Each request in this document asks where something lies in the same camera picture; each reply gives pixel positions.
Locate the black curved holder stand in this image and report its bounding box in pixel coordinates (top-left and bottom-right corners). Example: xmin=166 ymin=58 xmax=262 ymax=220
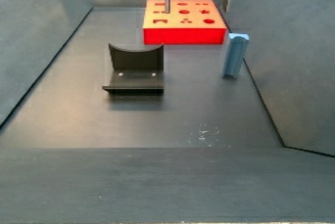
xmin=101 ymin=45 xmax=163 ymax=94

